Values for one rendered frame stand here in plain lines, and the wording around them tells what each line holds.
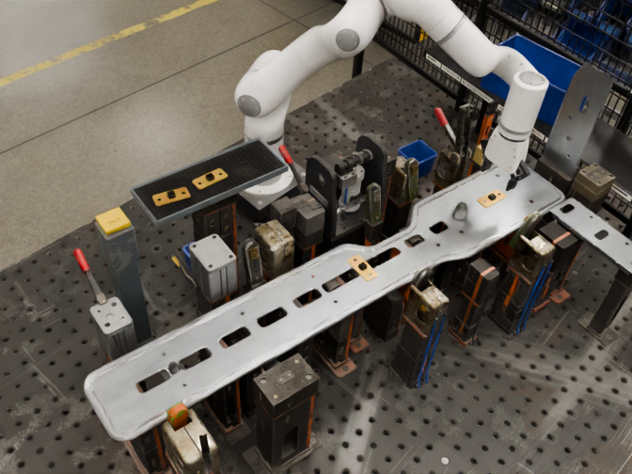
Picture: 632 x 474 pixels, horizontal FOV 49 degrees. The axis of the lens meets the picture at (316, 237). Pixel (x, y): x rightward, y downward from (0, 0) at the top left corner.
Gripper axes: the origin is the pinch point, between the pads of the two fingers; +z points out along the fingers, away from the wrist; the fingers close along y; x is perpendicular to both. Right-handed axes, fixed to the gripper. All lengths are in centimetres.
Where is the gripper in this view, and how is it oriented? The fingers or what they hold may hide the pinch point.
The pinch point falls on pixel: (497, 177)
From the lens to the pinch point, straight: 196.9
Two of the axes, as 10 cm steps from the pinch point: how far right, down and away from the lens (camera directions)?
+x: 8.0, -4.0, 4.5
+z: -0.7, 6.9, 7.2
